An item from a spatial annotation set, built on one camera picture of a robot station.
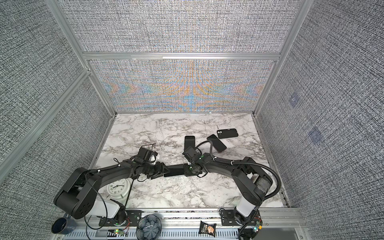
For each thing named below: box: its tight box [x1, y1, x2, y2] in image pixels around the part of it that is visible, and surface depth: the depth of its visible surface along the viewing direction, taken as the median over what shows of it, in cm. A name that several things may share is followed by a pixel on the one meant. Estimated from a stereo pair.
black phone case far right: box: [217, 128, 239, 139], surface depth 109 cm
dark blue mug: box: [51, 213, 77, 235], surface depth 69 cm
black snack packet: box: [198, 220, 216, 238], surface depth 71 cm
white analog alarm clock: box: [106, 178, 131, 200], surface depth 81 cm
